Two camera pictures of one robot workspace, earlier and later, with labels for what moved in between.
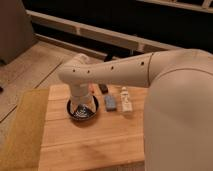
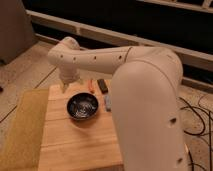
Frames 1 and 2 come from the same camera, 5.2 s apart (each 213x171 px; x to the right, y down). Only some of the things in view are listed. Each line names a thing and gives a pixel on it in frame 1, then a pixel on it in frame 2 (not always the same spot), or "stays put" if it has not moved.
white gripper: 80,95 to 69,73
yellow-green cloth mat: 22,149 stays put
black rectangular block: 103,88 stays put
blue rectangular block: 110,103 stays put
